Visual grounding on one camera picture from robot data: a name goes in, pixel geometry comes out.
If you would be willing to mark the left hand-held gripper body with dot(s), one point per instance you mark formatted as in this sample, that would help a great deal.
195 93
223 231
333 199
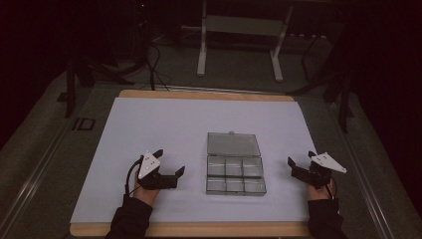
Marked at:
150 182

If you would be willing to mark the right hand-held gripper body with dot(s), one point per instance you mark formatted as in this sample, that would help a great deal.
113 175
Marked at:
315 176

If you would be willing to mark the clear plastic compartment box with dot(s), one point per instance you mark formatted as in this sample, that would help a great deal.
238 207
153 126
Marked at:
234 171

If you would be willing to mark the person's left hand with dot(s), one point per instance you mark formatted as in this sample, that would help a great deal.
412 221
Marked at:
146 195

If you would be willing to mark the person's right hand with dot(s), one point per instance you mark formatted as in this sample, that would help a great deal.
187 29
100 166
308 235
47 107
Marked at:
317 194

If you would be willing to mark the white table mat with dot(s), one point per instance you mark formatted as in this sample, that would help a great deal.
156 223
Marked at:
166 126

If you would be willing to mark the black metal stand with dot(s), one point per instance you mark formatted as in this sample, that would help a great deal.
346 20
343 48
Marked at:
345 103
70 93

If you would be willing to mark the white metal stand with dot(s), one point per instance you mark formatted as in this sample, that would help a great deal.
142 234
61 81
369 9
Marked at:
244 25

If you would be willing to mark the metal floor rail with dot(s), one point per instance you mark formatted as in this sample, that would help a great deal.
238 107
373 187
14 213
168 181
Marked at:
365 181
33 181

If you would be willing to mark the black floor bracket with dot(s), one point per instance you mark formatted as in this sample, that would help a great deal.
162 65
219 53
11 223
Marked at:
83 123

